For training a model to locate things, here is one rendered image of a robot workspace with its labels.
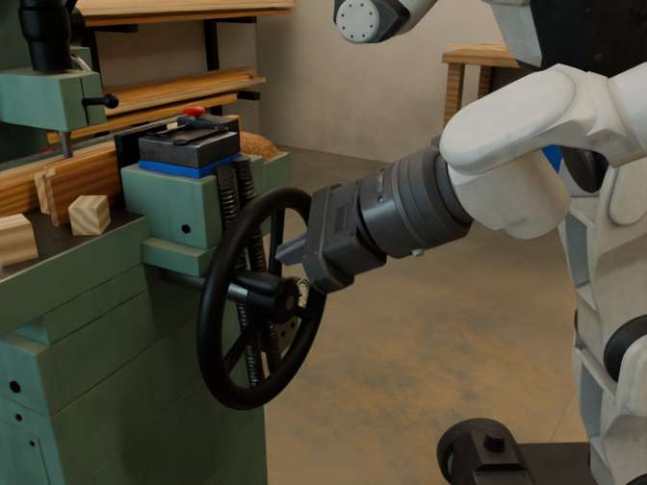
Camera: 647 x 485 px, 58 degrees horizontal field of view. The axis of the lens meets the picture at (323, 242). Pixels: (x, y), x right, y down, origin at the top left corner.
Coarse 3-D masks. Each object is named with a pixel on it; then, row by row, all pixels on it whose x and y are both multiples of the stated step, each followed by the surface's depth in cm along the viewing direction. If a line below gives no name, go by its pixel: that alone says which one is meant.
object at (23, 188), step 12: (24, 180) 78; (0, 192) 75; (12, 192) 76; (24, 192) 78; (36, 192) 80; (0, 204) 75; (12, 204) 77; (24, 204) 78; (36, 204) 80; (0, 216) 76
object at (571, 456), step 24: (480, 432) 139; (504, 432) 139; (456, 456) 138; (480, 456) 132; (504, 456) 132; (528, 456) 138; (552, 456) 138; (576, 456) 138; (456, 480) 138; (480, 480) 128; (504, 480) 128; (528, 480) 128; (552, 480) 131; (576, 480) 131
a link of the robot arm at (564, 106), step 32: (512, 96) 45; (544, 96) 43; (576, 96) 42; (608, 96) 42; (448, 128) 48; (480, 128) 46; (512, 128) 43; (544, 128) 42; (576, 128) 42; (608, 128) 41; (448, 160) 47; (480, 160) 45; (512, 160) 45; (608, 160) 44
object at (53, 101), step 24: (0, 72) 80; (24, 72) 80; (48, 72) 80; (72, 72) 80; (96, 72) 80; (0, 96) 81; (24, 96) 79; (48, 96) 77; (72, 96) 77; (96, 96) 81; (24, 120) 81; (48, 120) 78; (72, 120) 78; (96, 120) 81
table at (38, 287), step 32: (288, 160) 107; (32, 224) 75; (128, 224) 75; (64, 256) 67; (96, 256) 71; (128, 256) 76; (160, 256) 76; (192, 256) 73; (0, 288) 60; (32, 288) 64; (64, 288) 68; (0, 320) 61
